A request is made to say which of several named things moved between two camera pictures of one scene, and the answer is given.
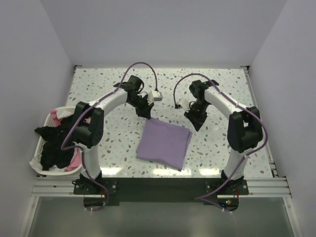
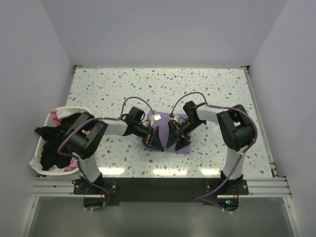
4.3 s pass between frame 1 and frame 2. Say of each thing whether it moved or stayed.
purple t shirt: moved
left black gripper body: moved
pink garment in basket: stayed
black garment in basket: stayed
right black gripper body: moved
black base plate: stayed
